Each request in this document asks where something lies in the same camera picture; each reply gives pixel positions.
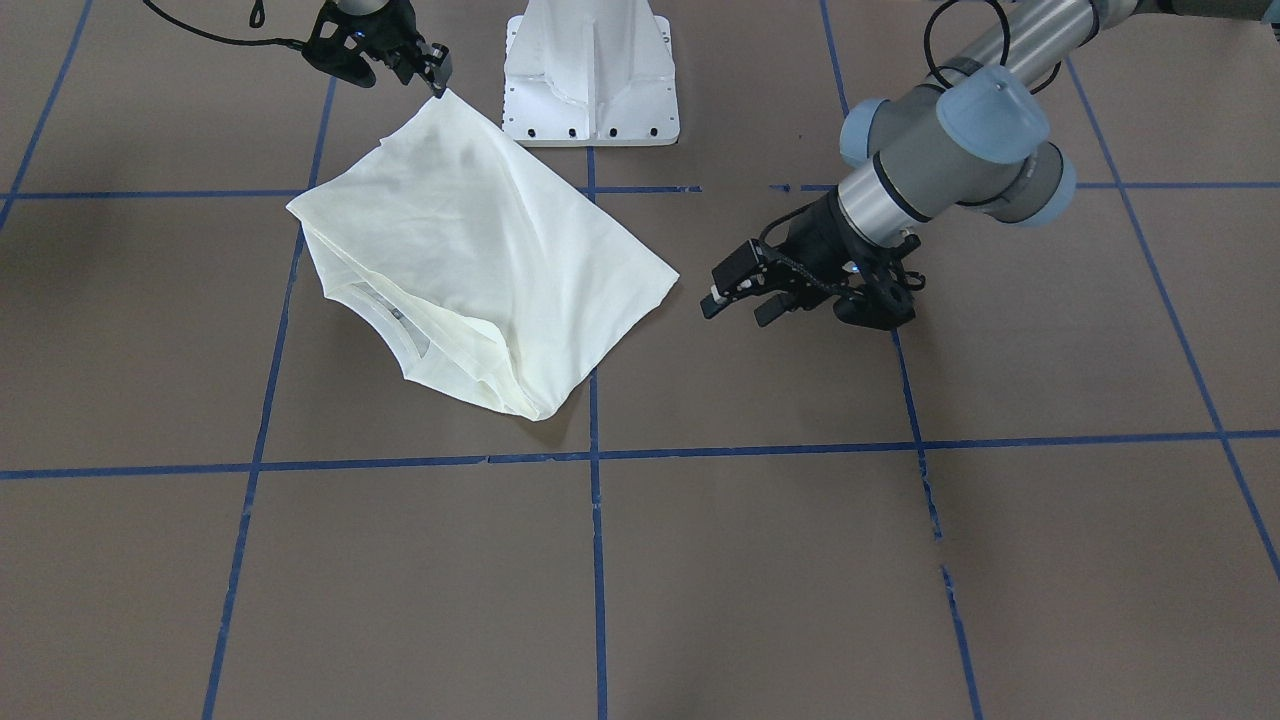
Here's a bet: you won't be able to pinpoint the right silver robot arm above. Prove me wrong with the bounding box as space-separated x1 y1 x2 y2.
335 1 452 97

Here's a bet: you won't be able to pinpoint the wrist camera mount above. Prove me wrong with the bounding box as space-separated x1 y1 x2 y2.
301 1 376 88
833 233 927 331

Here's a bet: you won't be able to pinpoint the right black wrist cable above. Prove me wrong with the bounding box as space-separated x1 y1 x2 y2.
143 0 311 51

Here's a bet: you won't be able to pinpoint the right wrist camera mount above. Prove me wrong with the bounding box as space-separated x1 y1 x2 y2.
301 1 376 88

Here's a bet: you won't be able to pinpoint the cream long-sleeve cat shirt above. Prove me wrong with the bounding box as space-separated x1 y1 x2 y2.
287 92 678 421

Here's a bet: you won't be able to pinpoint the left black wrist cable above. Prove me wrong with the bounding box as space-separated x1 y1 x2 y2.
922 0 1066 96

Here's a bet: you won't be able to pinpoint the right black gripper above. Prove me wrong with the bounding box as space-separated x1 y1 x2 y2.
349 1 453 97

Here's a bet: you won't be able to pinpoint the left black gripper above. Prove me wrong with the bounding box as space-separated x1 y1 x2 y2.
700 192 865 328

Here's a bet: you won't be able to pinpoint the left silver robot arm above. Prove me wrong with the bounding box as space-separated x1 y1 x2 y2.
700 1 1277 331

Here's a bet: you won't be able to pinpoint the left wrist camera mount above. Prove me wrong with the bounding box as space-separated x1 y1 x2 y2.
833 233 927 331

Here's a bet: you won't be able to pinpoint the white camera mast base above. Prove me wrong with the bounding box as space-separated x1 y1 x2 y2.
500 1 681 149

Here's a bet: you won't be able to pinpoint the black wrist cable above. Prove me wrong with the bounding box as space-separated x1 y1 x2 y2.
922 0 1066 96
143 0 311 51

